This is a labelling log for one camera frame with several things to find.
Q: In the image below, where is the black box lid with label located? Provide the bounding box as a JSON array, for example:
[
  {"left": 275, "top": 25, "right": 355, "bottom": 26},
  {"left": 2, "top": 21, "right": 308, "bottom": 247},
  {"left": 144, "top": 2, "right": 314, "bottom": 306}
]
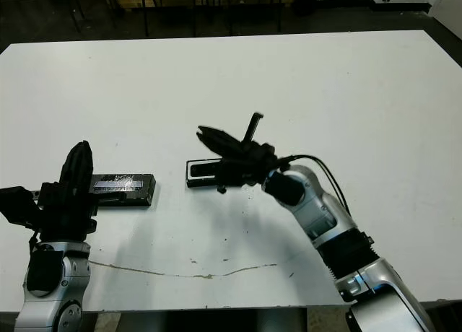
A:
[{"left": 88, "top": 172, "right": 158, "bottom": 208}]

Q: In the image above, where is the dark waste bin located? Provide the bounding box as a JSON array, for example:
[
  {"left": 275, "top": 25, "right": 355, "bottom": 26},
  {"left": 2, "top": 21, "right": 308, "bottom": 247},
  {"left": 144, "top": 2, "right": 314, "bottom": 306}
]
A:
[{"left": 292, "top": 0, "right": 322, "bottom": 16}]

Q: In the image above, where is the black box base white inlay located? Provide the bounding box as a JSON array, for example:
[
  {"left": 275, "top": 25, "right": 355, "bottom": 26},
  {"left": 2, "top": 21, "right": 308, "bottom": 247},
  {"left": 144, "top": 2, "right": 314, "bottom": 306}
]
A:
[{"left": 186, "top": 159, "right": 253, "bottom": 189}]

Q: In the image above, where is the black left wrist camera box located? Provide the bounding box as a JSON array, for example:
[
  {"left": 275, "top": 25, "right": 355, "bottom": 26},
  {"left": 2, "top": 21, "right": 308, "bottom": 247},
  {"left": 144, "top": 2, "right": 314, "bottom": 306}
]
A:
[{"left": 0, "top": 185, "right": 43, "bottom": 228}]

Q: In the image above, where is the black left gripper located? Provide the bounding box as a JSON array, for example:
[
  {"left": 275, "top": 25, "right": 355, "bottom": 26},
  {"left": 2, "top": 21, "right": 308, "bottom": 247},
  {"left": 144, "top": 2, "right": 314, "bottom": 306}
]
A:
[{"left": 30, "top": 139, "right": 127, "bottom": 242}]

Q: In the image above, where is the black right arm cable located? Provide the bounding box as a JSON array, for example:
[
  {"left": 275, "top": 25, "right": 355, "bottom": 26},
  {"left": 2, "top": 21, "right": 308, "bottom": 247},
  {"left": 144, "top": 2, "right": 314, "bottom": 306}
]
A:
[{"left": 277, "top": 153, "right": 349, "bottom": 214}]

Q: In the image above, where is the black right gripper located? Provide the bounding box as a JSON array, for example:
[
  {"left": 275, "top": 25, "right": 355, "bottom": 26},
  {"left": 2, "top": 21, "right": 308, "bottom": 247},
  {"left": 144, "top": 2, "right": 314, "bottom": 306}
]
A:
[{"left": 196, "top": 111, "right": 286, "bottom": 195}]

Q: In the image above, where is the grey black robot lower body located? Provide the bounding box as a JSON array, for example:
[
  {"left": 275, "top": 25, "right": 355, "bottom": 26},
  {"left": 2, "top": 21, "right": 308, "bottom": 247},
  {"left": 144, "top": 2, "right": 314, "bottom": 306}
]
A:
[{"left": 122, "top": 306, "right": 336, "bottom": 332}]

